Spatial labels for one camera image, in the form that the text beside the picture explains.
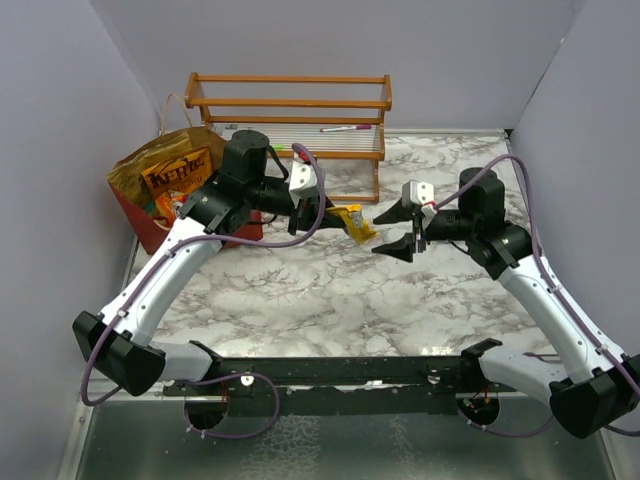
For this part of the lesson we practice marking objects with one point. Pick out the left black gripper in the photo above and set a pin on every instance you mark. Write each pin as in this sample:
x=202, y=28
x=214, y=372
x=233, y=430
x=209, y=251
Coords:
x=309, y=213

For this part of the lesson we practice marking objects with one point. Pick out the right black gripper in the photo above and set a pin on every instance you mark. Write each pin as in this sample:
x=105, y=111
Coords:
x=403, y=248

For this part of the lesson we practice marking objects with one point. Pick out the yellow M&M's packet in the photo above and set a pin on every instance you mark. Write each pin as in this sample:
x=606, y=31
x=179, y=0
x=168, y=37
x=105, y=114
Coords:
x=355, y=224

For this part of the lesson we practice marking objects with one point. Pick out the orange honey dijon chips bag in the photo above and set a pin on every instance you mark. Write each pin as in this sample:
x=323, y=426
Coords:
x=182, y=173

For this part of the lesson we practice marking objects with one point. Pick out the gold kettle chips bag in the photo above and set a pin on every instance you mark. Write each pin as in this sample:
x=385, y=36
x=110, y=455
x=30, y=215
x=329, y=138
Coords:
x=125, y=177

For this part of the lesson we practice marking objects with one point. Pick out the Fox's fruits candy bag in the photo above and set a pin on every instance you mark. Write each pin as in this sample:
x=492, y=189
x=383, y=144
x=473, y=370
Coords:
x=167, y=207

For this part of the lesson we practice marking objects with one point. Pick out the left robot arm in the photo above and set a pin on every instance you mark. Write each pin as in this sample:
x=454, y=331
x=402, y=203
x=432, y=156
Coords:
x=117, y=341

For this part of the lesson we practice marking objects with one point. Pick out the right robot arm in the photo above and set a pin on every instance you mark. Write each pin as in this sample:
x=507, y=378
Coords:
x=594, y=381

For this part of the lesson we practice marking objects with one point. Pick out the red paper bag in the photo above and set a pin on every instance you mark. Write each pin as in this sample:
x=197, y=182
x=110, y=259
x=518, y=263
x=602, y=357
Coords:
x=149, y=233

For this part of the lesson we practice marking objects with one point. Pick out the wooden shelf rack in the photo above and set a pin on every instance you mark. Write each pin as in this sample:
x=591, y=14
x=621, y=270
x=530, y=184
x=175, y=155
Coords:
x=290, y=108

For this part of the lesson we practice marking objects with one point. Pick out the purple marker pen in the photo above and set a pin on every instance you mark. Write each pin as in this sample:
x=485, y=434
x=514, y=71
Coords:
x=346, y=128

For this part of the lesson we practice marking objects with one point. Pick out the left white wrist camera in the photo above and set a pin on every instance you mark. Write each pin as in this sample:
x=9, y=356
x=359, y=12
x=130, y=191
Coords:
x=303, y=182

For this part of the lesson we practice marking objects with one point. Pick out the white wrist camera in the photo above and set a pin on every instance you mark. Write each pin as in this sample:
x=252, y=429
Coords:
x=303, y=182
x=418, y=198

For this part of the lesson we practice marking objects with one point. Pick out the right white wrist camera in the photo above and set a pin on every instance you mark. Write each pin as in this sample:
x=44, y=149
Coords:
x=418, y=198

